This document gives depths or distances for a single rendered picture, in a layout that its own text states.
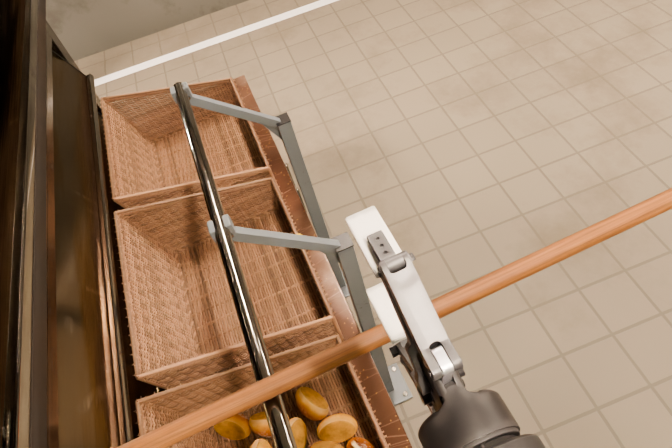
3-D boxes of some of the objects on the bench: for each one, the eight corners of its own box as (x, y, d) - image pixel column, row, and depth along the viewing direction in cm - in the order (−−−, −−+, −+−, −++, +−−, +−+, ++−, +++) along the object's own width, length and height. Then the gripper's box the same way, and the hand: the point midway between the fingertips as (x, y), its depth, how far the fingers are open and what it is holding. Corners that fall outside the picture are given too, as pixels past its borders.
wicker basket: (181, 420, 141) (131, 383, 120) (151, 260, 177) (109, 210, 156) (348, 343, 146) (329, 294, 125) (286, 202, 182) (263, 146, 161)
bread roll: (312, 420, 132) (290, 412, 129) (305, 464, 126) (282, 457, 123) (299, 423, 135) (277, 415, 132) (291, 466, 129) (269, 459, 126)
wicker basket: (150, 253, 179) (109, 202, 158) (132, 148, 215) (97, 96, 194) (284, 197, 184) (261, 140, 163) (244, 104, 220) (221, 48, 199)
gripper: (431, 434, 31) (309, 190, 45) (443, 509, 50) (355, 321, 64) (542, 379, 32) (389, 156, 46) (513, 473, 51) (411, 296, 65)
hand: (374, 261), depth 54 cm, fingers open, 13 cm apart
